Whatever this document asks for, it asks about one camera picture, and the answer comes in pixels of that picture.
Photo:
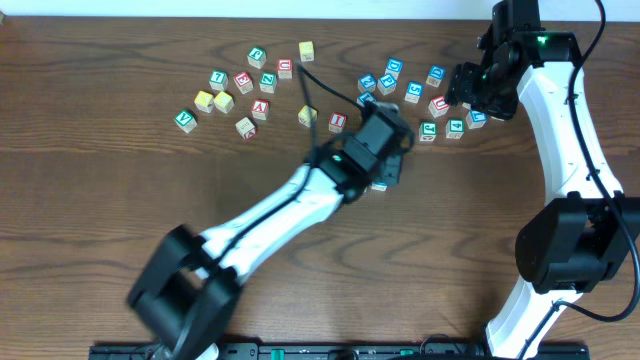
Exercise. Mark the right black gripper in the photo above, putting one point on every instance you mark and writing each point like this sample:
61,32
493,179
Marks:
461,89

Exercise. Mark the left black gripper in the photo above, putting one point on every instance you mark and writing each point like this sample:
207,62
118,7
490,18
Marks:
392,167

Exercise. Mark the blue l block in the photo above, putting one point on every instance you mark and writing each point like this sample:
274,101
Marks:
378,186
475,119

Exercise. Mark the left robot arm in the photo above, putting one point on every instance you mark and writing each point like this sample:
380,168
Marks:
188,291

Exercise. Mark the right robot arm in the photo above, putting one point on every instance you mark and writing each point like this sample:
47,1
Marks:
587,226

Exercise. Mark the blue D block pale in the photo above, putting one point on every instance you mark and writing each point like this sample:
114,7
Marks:
435,76

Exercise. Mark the red U block right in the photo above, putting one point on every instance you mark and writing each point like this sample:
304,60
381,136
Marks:
438,106

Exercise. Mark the red u block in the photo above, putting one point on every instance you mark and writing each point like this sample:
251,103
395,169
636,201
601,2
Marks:
285,68
438,106

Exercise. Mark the green 4 block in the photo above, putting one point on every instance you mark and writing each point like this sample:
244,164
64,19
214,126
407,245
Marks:
455,128

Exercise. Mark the green J block right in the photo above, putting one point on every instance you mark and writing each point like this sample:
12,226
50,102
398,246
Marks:
428,131

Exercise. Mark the green j block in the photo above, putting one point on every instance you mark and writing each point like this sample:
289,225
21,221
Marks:
257,57
428,131

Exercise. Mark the blue 5 block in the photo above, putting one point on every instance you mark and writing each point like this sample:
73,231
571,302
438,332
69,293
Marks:
414,92

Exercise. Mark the red I block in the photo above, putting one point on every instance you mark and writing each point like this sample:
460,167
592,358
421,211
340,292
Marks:
337,122

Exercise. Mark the blue P block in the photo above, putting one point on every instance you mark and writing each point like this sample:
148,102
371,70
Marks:
387,84

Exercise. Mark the blue 2 block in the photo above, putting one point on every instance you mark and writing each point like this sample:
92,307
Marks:
366,83

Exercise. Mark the yellow W block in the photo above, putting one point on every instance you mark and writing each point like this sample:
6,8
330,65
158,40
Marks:
307,116

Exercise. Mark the red A block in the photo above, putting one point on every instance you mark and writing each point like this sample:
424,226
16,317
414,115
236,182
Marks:
260,109

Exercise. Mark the yellow top block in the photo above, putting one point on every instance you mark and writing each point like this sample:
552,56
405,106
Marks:
306,51

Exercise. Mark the red U block left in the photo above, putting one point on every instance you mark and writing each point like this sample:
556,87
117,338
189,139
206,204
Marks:
285,68

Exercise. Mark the red-sided wooden block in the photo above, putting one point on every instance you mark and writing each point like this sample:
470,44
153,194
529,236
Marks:
246,128

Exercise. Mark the green Z block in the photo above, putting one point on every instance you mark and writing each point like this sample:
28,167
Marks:
268,82

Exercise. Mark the red E block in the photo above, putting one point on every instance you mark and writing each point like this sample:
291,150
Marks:
243,82

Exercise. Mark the green J block left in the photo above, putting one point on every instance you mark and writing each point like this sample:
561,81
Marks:
257,57

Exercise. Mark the green 7 block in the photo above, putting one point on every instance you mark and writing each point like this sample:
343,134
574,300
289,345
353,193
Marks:
218,80

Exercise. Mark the yellow block outer left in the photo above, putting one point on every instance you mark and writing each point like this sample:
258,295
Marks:
204,101

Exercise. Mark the green V block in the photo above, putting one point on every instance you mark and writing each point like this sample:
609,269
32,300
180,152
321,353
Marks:
186,120

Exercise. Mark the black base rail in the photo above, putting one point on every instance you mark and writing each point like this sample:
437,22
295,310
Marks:
435,347

